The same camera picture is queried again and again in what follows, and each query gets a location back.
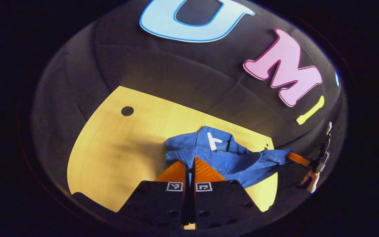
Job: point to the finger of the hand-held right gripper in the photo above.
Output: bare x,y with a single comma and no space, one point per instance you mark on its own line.
299,159

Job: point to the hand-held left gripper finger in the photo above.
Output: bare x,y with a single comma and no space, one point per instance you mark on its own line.
192,204
187,204

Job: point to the blue button-up shirt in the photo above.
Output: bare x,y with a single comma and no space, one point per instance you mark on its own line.
235,161

